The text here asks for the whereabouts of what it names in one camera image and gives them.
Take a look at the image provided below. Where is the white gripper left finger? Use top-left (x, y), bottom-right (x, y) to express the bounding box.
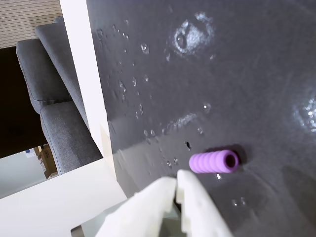
top-left (95, 177), bottom-right (177, 237)

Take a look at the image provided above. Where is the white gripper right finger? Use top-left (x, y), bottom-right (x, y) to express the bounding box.
top-left (175, 169), bottom-right (235, 237)

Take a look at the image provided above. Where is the purple ribbed pen grip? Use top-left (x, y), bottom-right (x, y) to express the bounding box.
top-left (189, 149), bottom-right (240, 174)

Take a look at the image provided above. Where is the brown cardboard box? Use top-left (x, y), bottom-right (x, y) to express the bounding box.
top-left (37, 144), bottom-right (60, 180)

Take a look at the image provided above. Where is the grey fabric chair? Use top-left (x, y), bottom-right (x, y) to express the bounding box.
top-left (34, 22), bottom-right (90, 129)
top-left (15, 39), bottom-right (103, 175)

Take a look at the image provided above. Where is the dark grey table mat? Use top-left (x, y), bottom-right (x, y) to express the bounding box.
top-left (86, 0), bottom-right (316, 237)

